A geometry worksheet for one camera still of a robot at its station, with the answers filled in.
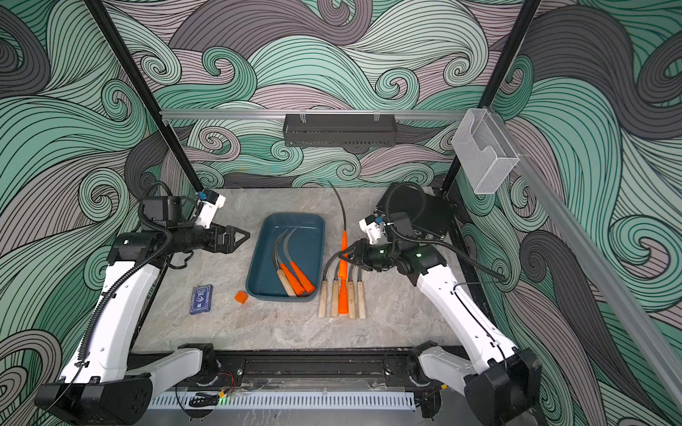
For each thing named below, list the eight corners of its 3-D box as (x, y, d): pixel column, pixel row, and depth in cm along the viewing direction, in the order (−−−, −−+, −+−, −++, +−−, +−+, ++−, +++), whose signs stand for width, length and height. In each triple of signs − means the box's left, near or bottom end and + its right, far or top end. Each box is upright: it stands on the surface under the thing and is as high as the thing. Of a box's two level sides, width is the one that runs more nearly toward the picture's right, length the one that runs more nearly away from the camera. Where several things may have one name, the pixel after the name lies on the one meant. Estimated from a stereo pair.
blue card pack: (191, 315, 86) (189, 312, 84) (195, 289, 91) (193, 287, 90) (210, 311, 87) (208, 308, 85) (213, 286, 92) (211, 283, 91)
